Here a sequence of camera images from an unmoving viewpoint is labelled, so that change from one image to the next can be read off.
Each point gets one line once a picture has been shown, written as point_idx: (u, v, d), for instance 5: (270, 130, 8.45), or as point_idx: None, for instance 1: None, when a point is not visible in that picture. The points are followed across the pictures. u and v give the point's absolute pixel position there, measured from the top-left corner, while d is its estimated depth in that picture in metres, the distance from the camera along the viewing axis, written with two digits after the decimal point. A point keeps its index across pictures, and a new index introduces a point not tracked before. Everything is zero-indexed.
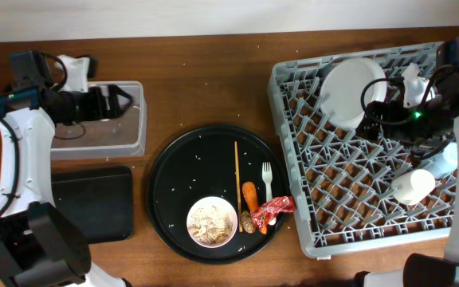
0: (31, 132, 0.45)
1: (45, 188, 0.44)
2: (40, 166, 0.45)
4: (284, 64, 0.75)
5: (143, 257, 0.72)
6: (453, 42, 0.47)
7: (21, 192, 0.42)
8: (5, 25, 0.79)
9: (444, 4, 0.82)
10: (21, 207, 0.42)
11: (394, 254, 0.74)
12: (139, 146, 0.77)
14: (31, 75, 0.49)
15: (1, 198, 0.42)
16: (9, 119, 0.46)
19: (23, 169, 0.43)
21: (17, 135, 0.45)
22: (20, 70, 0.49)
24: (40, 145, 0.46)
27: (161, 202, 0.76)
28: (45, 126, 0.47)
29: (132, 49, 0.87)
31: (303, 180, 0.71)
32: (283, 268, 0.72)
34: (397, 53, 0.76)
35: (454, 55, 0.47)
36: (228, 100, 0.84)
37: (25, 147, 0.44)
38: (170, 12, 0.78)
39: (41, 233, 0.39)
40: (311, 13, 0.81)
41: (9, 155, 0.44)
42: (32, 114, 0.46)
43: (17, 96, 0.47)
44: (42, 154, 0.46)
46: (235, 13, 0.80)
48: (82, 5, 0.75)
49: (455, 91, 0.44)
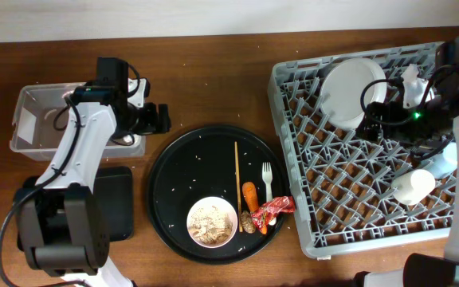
0: (95, 124, 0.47)
1: (88, 174, 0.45)
2: (92, 155, 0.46)
4: (284, 64, 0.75)
5: (143, 258, 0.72)
6: (453, 43, 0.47)
7: (68, 171, 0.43)
8: (6, 25, 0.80)
9: (444, 4, 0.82)
10: (63, 183, 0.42)
11: (394, 254, 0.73)
12: (139, 146, 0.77)
14: (111, 79, 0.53)
15: (49, 171, 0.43)
16: (80, 107, 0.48)
19: (76, 151, 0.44)
21: (82, 123, 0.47)
22: (103, 72, 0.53)
24: (97, 137, 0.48)
27: (161, 202, 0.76)
28: (107, 123, 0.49)
29: (133, 49, 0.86)
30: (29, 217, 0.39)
31: (303, 180, 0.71)
32: (283, 269, 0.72)
34: (397, 53, 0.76)
35: (453, 55, 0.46)
36: (228, 100, 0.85)
37: (87, 135, 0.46)
38: (170, 13, 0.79)
39: (73, 215, 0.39)
40: (311, 13, 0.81)
41: (68, 137, 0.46)
42: (100, 108, 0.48)
43: (92, 92, 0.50)
44: (97, 145, 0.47)
46: (236, 13, 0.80)
48: (82, 5, 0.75)
49: (455, 89, 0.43)
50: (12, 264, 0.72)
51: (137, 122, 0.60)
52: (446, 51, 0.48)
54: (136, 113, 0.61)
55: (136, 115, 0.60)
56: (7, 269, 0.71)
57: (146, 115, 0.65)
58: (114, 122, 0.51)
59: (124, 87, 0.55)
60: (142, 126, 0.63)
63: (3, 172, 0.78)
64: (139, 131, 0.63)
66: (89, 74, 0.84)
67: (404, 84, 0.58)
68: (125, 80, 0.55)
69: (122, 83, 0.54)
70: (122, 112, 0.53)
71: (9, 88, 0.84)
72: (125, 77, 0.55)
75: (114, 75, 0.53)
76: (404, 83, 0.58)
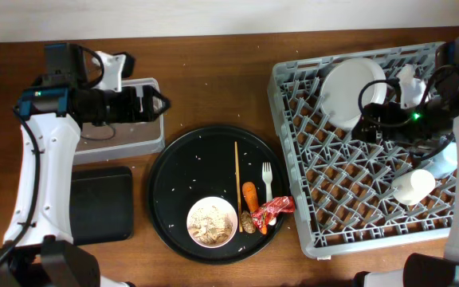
0: (54, 146, 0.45)
1: (61, 214, 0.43)
2: (60, 186, 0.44)
4: (284, 64, 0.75)
5: (142, 258, 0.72)
6: (453, 44, 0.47)
7: (37, 219, 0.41)
8: (5, 25, 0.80)
9: (445, 4, 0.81)
10: (33, 238, 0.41)
11: (394, 254, 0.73)
12: (161, 142, 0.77)
14: (64, 71, 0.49)
15: (17, 224, 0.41)
16: (31, 123, 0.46)
19: (41, 190, 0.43)
21: (41, 148, 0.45)
22: (53, 64, 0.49)
24: (61, 160, 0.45)
27: (161, 202, 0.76)
28: (69, 136, 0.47)
29: (133, 49, 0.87)
30: (7, 277, 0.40)
31: (303, 180, 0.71)
32: (283, 269, 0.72)
34: (397, 53, 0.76)
35: (454, 57, 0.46)
36: (228, 100, 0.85)
37: (48, 162, 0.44)
38: (170, 12, 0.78)
39: (53, 269, 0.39)
40: (311, 13, 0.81)
41: (30, 170, 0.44)
42: (57, 122, 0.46)
43: (42, 94, 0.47)
44: (64, 170, 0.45)
46: (235, 13, 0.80)
48: (82, 5, 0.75)
49: (455, 89, 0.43)
50: None
51: (108, 108, 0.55)
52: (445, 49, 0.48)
54: (107, 100, 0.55)
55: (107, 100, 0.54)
56: None
57: (122, 100, 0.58)
58: (76, 129, 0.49)
59: (81, 79, 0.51)
60: (115, 114, 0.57)
63: (4, 173, 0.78)
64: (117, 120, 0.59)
66: None
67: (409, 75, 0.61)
68: (80, 69, 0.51)
69: (79, 72, 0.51)
70: (86, 109, 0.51)
71: (9, 88, 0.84)
72: (82, 61, 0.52)
75: (67, 66, 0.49)
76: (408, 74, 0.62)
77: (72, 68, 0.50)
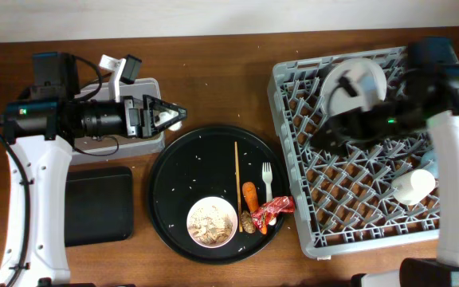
0: (43, 176, 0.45)
1: (56, 249, 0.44)
2: (52, 220, 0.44)
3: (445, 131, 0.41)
4: (284, 64, 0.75)
5: (142, 258, 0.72)
6: (416, 46, 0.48)
7: (29, 259, 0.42)
8: (5, 25, 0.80)
9: (445, 5, 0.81)
10: (28, 281, 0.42)
11: (394, 254, 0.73)
12: (161, 141, 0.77)
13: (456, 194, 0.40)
14: (53, 83, 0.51)
15: (9, 263, 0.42)
16: (18, 151, 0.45)
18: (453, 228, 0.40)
19: (32, 229, 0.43)
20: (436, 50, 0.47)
21: (29, 178, 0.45)
22: (41, 76, 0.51)
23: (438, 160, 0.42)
24: (52, 191, 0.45)
27: (161, 202, 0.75)
28: (60, 163, 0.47)
29: (133, 49, 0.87)
30: None
31: (303, 180, 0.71)
32: (283, 269, 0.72)
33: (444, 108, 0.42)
34: (397, 53, 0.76)
35: (419, 58, 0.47)
36: (228, 100, 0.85)
37: (37, 195, 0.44)
38: (170, 12, 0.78)
39: None
40: (311, 13, 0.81)
41: (19, 203, 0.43)
42: (45, 149, 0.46)
43: (28, 112, 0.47)
44: (56, 200, 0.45)
46: (235, 13, 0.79)
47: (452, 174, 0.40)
48: (82, 5, 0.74)
49: (422, 91, 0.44)
50: None
51: (95, 120, 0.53)
52: (409, 48, 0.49)
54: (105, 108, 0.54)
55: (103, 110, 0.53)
56: None
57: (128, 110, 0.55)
58: (68, 149, 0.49)
59: (69, 89, 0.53)
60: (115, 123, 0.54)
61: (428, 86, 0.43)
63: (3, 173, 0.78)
64: (109, 133, 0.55)
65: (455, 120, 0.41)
66: (90, 75, 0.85)
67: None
68: (68, 80, 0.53)
69: (66, 83, 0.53)
70: (73, 121, 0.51)
71: (9, 88, 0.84)
72: (72, 76, 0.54)
75: (56, 78, 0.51)
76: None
77: (61, 80, 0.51)
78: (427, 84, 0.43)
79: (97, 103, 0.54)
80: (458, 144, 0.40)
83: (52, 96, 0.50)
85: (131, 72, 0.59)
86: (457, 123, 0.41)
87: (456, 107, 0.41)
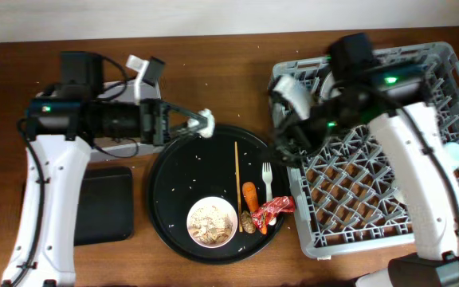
0: (60, 177, 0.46)
1: (64, 252, 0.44)
2: (64, 221, 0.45)
3: (391, 135, 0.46)
4: (284, 64, 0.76)
5: (142, 258, 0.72)
6: (338, 50, 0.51)
7: (37, 259, 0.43)
8: (6, 25, 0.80)
9: (446, 5, 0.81)
10: (33, 281, 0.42)
11: (394, 254, 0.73)
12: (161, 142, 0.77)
13: (415, 190, 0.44)
14: (79, 81, 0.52)
15: (17, 261, 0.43)
16: (38, 150, 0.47)
18: (425, 224, 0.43)
19: (44, 228, 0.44)
20: (358, 51, 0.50)
21: (45, 177, 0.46)
22: (69, 75, 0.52)
23: (394, 163, 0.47)
24: (68, 192, 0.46)
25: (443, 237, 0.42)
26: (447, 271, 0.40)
27: (161, 202, 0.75)
28: (77, 165, 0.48)
29: (134, 49, 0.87)
30: None
31: (303, 180, 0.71)
32: (283, 269, 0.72)
33: (379, 112, 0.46)
34: (398, 53, 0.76)
35: (345, 62, 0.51)
36: (229, 100, 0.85)
37: (51, 195, 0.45)
38: (170, 12, 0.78)
39: None
40: (311, 13, 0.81)
41: (34, 202, 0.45)
42: (64, 150, 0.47)
43: (51, 109, 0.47)
44: (70, 202, 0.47)
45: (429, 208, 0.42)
46: (236, 13, 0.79)
47: (408, 173, 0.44)
48: (82, 5, 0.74)
49: (355, 99, 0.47)
50: None
51: (115, 122, 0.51)
52: (335, 58, 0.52)
54: (115, 112, 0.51)
55: (114, 113, 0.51)
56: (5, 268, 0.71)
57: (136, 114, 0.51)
58: (87, 151, 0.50)
59: (95, 88, 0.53)
60: (123, 129, 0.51)
61: (358, 94, 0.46)
63: (3, 172, 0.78)
64: (127, 135, 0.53)
65: (394, 123, 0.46)
66: None
67: (289, 91, 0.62)
68: (96, 81, 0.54)
69: (94, 83, 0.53)
70: (97, 122, 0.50)
71: (9, 88, 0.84)
72: (99, 75, 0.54)
75: (83, 76, 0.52)
76: (288, 91, 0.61)
77: (87, 80, 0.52)
78: (358, 93, 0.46)
79: (119, 104, 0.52)
80: (404, 145, 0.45)
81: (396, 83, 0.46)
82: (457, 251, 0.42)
83: (76, 96, 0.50)
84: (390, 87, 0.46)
85: (153, 74, 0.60)
86: (396, 123, 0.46)
87: (391, 111, 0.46)
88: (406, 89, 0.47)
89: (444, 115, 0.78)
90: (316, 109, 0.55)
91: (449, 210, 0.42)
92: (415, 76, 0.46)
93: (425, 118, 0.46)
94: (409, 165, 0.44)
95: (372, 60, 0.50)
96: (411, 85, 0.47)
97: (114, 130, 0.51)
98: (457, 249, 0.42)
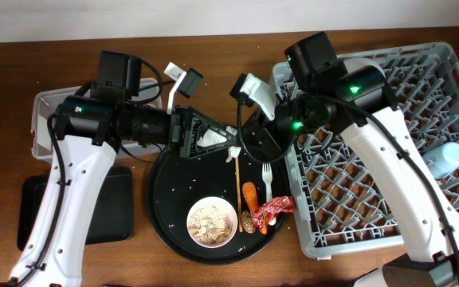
0: (80, 179, 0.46)
1: (73, 256, 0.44)
2: (78, 225, 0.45)
3: (362, 144, 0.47)
4: (285, 64, 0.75)
5: (142, 258, 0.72)
6: (295, 55, 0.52)
7: (45, 261, 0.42)
8: (5, 26, 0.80)
9: (446, 5, 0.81)
10: (39, 282, 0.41)
11: (394, 253, 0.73)
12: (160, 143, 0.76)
13: (396, 195, 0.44)
14: (115, 84, 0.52)
15: (25, 261, 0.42)
16: (64, 151, 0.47)
18: (411, 226, 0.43)
19: (57, 230, 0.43)
20: (317, 53, 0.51)
21: (67, 178, 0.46)
22: (105, 75, 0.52)
23: (372, 169, 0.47)
24: (85, 196, 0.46)
25: (431, 238, 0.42)
26: (440, 273, 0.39)
27: (161, 202, 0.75)
28: (100, 169, 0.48)
29: (134, 49, 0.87)
30: None
31: (303, 180, 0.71)
32: (283, 268, 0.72)
33: (347, 122, 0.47)
34: (397, 53, 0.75)
35: (306, 68, 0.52)
36: (229, 100, 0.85)
37: (69, 198, 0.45)
38: (170, 12, 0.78)
39: None
40: (311, 13, 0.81)
41: (52, 202, 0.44)
42: (89, 153, 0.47)
43: (83, 112, 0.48)
44: (86, 206, 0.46)
45: (412, 211, 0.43)
46: (235, 13, 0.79)
47: (386, 178, 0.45)
48: (82, 5, 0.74)
49: (321, 110, 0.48)
50: (11, 263, 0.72)
51: (145, 127, 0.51)
52: (296, 63, 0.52)
54: (146, 119, 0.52)
55: (144, 119, 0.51)
56: (5, 267, 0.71)
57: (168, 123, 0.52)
58: (111, 155, 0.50)
59: (130, 91, 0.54)
60: (152, 135, 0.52)
61: (326, 107, 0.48)
63: (3, 172, 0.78)
64: (154, 141, 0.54)
65: (363, 131, 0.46)
66: (92, 75, 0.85)
67: (255, 91, 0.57)
68: (131, 83, 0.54)
69: (129, 85, 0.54)
70: (125, 126, 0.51)
71: (10, 87, 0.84)
72: (136, 77, 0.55)
75: (119, 79, 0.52)
76: (253, 91, 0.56)
77: (123, 83, 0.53)
78: (325, 106, 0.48)
79: (149, 110, 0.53)
80: (378, 152, 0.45)
81: (361, 92, 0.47)
82: (447, 250, 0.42)
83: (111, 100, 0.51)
84: (355, 96, 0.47)
85: (189, 87, 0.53)
86: (366, 132, 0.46)
87: (358, 119, 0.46)
88: (370, 96, 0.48)
89: (444, 115, 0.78)
90: (280, 108, 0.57)
91: (432, 211, 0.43)
92: (378, 82, 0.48)
93: (395, 121, 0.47)
94: (386, 171, 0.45)
95: (334, 64, 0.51)
96: (376, 92, 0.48)
97: (142, 134, 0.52)
98: (446, 249, 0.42)
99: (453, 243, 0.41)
